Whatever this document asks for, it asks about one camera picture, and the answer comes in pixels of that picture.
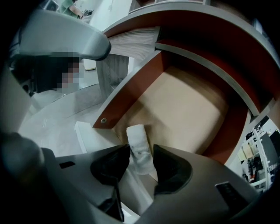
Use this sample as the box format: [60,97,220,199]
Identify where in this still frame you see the white shelf rack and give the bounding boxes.
[240,122,280,191]

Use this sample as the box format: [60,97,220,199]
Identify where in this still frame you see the small white cylindrical item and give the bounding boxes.
[126,124,155,176]

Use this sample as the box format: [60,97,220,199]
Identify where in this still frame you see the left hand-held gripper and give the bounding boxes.
[8,10,112,98]

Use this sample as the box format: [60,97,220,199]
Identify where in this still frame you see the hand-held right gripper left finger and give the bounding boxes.
[90,143,131,222]

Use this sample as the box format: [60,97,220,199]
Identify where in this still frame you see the brown desk drawer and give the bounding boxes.
[74,49,261,167]

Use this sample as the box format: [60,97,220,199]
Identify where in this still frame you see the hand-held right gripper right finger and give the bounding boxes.
[152,143,193,196]

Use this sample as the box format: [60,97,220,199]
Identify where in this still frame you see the white box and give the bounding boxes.
[84,58,97,72]

